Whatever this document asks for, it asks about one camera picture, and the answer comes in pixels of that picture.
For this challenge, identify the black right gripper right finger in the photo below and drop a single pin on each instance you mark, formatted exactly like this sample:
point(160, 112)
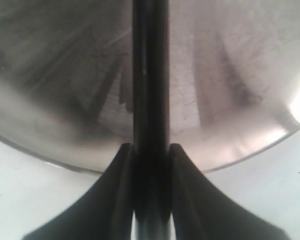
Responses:
point(202, 212)

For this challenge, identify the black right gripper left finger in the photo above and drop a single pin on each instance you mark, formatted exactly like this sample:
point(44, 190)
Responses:
point(104, 212)

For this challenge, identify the black knife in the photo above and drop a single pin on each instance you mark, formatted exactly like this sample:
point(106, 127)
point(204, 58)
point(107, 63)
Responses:
point(151, 175)

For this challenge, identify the round stainless steel plate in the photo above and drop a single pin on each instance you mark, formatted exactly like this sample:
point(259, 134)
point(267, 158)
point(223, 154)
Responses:
point(66, 88)

